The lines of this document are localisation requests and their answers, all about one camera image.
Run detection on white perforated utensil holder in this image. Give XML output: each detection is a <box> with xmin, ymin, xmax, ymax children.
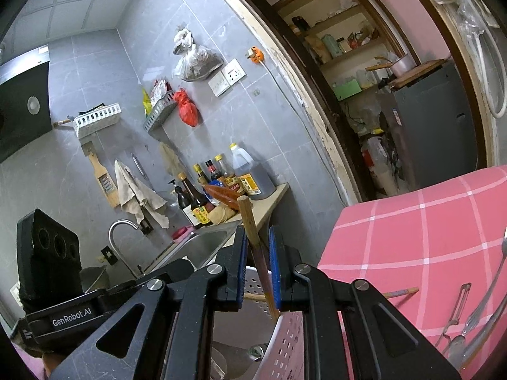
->
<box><xmin>211</xmin><ymin>264</ymin><xmax>306</xmax><ymax>380</ymax></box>

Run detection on small steel spoon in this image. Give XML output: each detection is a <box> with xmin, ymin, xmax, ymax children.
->
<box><xmin>448</xmin><ymin>234</ymin><xmax>506</xmax><ymax>370</ymax></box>

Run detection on steel kitchen faucet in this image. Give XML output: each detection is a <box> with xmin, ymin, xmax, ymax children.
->
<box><xmin>107</xmin><ymin>219</ymin><xmax>144</xmax><ymax>278</ymax></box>

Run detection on steel sink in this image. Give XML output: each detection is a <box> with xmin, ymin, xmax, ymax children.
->
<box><xmin>145</xmin><ymin>220</ymin><xmax>241</xmax><ymax>274</ymax></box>

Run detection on pink checked tablecloth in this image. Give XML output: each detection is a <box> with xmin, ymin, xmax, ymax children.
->
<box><xmin>316</xmin><ymin>165</ymin><xmax>507</xmax><ymax>380</ymax></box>

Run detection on dark sauce bottle yellow label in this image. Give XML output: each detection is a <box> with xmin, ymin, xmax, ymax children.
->
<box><xmin>178</xmin><ymin>173</ymin><xmax>216</xmax><ymax>226</ymax></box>

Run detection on beige hanging cloth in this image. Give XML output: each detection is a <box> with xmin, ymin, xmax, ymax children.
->
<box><xmin>113</xmin><ymin>160</ymin><xmax>170</xmax><ymax>229</ymax></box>

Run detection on wooden grater board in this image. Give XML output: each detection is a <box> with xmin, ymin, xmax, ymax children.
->
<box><xmin>82</xmin><ymin>142</ymin><xmax>119</xmax><ymax>208</ymax></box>

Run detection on red plastic bag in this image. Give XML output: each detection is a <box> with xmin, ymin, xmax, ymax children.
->
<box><xmin>174</xmin><ymin>88</ymin><xmax>198</xmax><ymax>127</ymax></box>

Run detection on dark grey cabinet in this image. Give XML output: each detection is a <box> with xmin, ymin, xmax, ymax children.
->
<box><xmin>375</xmin><ymin>62</ymin><xmax>479</xmax><ymax>191</ymax></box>

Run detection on green box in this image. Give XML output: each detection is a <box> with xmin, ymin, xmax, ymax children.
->
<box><xmin>332</xmin><ymin>79</ymin><xmax>362</xmax><ymax>100</ymax></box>

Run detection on pot on cabinet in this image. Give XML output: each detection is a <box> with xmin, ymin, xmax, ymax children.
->
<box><xmin>365</xmin><ymin>54</ymin><xmax>416</xmax><ymax>78</ymax></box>

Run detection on clear bag dried goods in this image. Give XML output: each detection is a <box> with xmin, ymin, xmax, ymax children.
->
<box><xmin>173</xmin><ymin>28</ymin><xmax>223</xmax><ymax>82</ymax></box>

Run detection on wooden shelf unit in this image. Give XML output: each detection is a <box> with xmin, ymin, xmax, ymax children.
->
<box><xmin>273</xmin><ymin>0</ymin><xmax>421</xmax><ymax>89</ymax></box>

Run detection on white wall rack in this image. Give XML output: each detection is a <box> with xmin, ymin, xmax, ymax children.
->
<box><xmin>73</xmin><ymin>103</ymin><xmax>122</xmax><ymax>140</ymax></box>

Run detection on grey wall shelf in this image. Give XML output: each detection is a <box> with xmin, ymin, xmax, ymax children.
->
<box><xmin>144</xmin><ymin>90</ymin><xmax>176</xmax><ymax>132</ymax></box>

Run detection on white wall socket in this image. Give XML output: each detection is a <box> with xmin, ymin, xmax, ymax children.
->
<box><xmin>208</xmin><ymin>58</ymin><xmax>247</xmax><ymax>97</ymax></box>

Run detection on orange wall plug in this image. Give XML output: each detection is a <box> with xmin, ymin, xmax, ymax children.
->
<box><xmin>246</xmin><ymin>46</ymin><xmax>265</xmax><ymax>64</ymax></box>

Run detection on white hose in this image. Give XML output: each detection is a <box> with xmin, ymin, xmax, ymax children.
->
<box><xmin>472</xmin><ymin>27</ymin><xmax>507</xmax><ymax>120</ymax></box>

